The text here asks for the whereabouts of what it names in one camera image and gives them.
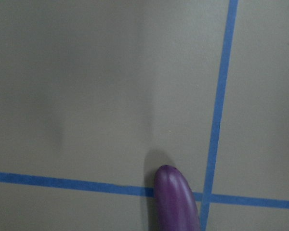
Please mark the purple eggplant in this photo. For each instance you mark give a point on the purple eggplant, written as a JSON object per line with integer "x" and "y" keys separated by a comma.
{"x": 175, "y": 203}

